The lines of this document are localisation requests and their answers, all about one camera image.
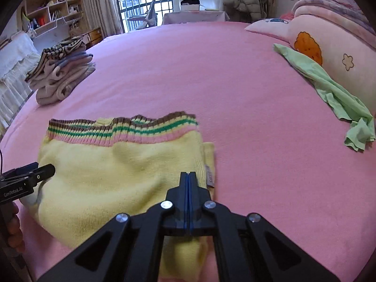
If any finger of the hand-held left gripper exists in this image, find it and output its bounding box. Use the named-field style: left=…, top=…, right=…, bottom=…
left=25, top=164, right=56, bottom=186
left=1, top=162, right=39, bottom=177

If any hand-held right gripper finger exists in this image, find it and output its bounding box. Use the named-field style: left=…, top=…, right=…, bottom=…
left=37, top=172, right=189, bottom=282
left=188, top=172, right=341, bottom=282

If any yellow striped knit cardigan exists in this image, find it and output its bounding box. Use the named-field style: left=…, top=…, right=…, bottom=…
left=19, top=111, right=216, bottom=281

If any stack of folded clothes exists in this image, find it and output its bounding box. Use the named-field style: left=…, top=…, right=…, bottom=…
left=24, top=37, right=97, bottom=106

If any person's left hand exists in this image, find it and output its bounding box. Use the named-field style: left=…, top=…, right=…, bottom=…
left=5, top=203, right=26, bottom=253

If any white lace furniture cover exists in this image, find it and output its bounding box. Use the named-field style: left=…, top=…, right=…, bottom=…
left=0, top=32, right=42, bottom=130

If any pink bed blanket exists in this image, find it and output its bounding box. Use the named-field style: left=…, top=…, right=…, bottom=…
left=0, top=20, right=376, bottom=282

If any pile of books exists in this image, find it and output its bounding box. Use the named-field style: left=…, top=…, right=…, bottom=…
left=0, top=31, right=24, bottom=47

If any wooden desk with drawers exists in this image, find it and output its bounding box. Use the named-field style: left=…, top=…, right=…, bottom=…
left=85, top=27, right=103, bottom=47

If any wicker basket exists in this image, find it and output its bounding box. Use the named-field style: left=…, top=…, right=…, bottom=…
left=69, top=20, right=84, bottom=37

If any beige patterned curtain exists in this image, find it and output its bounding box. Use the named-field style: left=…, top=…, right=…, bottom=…
left=81, top=0, right=124, bottom=40

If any light green shirt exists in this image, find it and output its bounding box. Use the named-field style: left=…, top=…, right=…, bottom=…
left=273, top=43, right=376, bottom=153

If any table with floral cloth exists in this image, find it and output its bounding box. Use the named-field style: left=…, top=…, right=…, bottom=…
left=162, top=10, right=230, bottom=24

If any grey office chair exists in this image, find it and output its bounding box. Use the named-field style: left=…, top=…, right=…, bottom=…
left=128, top=0, right=163, bottom=31

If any pink printed pillow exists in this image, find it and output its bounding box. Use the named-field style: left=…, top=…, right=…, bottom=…
left=244, top=18, right=297, bottom=40

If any folded pink ruffled blanket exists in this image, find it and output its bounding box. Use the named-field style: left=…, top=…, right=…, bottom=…
left=289, top=0, right=372, bottom=40

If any wooden wall bookshelf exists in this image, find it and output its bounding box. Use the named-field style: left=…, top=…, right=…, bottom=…
left=20, top=0, right=84, bottom=37

